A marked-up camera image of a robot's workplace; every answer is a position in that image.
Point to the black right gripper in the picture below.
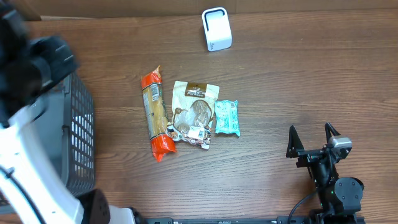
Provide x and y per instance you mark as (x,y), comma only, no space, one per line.
(313,156)

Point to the teal snack packet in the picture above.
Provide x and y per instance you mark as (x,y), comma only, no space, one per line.
(227,120)

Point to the beige brown snack pouch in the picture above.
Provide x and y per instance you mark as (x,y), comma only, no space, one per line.
(193,107)

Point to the orange biscuit pack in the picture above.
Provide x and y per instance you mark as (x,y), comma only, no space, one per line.
(156,114)

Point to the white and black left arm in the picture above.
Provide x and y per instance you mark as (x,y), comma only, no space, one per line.
(30,68)

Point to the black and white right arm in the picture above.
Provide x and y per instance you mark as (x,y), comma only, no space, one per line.
(340,197)

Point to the white barcode scanner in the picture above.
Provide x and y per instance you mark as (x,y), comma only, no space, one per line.
(217,29)

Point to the grey plastic shopping basket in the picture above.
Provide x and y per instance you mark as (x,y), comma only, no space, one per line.
(65,120)

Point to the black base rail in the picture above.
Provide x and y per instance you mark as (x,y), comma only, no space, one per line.
(278,220)

